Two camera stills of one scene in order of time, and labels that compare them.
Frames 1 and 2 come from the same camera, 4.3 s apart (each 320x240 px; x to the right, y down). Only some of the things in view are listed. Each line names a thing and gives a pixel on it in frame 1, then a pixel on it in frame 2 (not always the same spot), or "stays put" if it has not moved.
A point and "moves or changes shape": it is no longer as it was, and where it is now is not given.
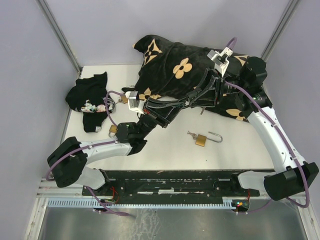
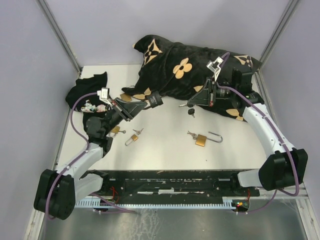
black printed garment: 88,97 stays put
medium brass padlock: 112,131 stays put
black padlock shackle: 190,102 moves or changes shape
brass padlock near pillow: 124,99 stays put
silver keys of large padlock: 194,135 stays put
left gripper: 163,119 → 121,106
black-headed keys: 203,108 → 190,111
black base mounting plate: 195,186 stays put
